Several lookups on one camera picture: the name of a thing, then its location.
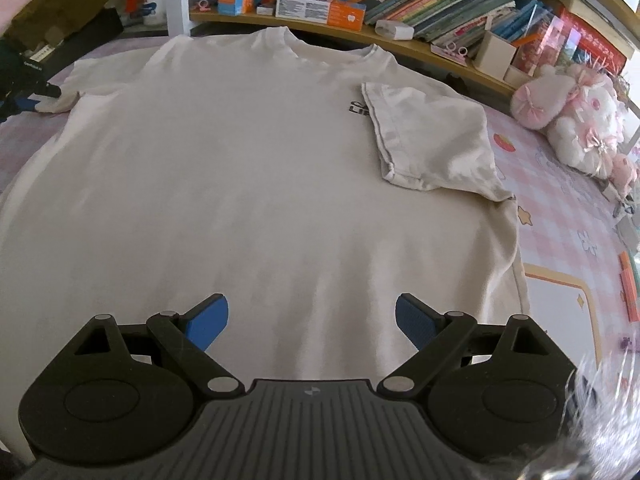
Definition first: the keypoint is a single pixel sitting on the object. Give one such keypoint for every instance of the beige cardboard box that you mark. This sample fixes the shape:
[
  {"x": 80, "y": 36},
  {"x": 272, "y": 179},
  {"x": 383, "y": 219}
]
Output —
[{"x": 494, "y": 52}]

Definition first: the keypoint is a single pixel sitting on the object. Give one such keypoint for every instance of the pink and white plush toys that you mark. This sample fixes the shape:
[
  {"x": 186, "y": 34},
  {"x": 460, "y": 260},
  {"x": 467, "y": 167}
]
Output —
[{"x": 585, "y": 115}]

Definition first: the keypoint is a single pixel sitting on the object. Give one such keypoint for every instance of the pink binder clips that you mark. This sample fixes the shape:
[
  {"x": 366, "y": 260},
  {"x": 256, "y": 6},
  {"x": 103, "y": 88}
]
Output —
[{"x": 450, "y": 51}]

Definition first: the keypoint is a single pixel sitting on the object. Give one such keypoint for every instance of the cream t-shirt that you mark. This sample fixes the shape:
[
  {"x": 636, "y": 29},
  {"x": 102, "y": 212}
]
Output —
[{"x": 240, "y": 170}]

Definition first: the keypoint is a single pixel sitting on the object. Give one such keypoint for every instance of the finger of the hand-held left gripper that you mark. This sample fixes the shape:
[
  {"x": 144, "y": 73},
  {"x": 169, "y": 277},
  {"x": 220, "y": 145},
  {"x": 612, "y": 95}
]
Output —
[
  {"x": 47, "y": 91},
  {"x": 27, "y": 105}
]

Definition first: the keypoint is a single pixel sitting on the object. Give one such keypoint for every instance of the pink cloth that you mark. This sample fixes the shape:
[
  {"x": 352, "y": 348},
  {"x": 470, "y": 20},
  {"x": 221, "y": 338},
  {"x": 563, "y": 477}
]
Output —
[{"x": 15, "y": 0}]

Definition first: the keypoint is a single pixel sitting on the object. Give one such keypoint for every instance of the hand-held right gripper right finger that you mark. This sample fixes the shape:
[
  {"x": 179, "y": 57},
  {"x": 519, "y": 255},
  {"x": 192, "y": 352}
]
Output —
[{"x": 414, "y": 321}]

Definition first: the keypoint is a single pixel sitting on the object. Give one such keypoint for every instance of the wooden bookshelf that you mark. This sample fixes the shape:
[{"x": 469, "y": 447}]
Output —
[{"x": 400, "y": 47}]

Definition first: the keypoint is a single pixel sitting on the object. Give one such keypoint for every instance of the small white box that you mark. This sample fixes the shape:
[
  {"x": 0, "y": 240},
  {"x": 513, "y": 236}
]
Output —
[{"x": 395, "y": 30}]

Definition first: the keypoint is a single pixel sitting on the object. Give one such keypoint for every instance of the white bottle with green cap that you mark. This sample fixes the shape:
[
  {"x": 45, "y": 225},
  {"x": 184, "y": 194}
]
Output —
[{"x": 152, "y": 6}]

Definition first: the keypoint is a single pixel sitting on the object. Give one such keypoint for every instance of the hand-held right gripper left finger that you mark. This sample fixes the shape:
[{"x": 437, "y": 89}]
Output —
[{"x": 210, "y": 322}]

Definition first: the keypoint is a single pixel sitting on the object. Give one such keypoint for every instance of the flat orange and white box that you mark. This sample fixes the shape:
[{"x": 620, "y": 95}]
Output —
[{"x": 320, "y": 10}]

